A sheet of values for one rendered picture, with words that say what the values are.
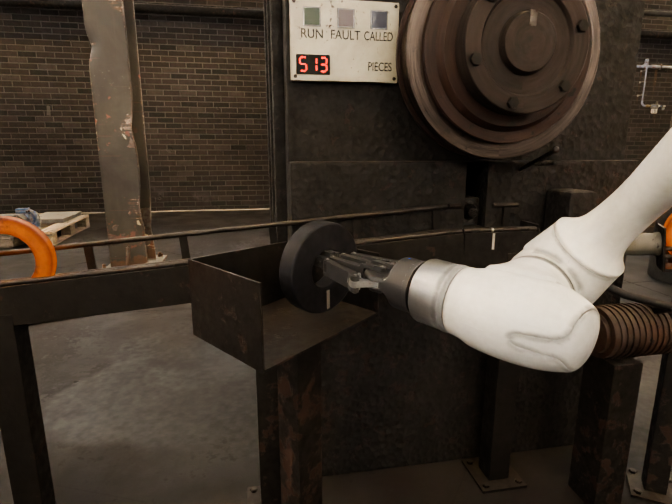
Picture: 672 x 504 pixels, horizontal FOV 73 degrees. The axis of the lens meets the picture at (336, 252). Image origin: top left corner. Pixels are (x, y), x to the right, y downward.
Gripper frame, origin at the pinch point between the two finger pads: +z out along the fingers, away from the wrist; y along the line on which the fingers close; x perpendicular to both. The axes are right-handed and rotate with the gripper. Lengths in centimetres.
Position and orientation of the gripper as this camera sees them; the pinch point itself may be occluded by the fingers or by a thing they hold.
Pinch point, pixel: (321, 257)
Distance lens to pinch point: 76.4
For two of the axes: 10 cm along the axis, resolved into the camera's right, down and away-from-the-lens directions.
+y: 7.0, -1.5, 6.9
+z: -7.1, -2.1, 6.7
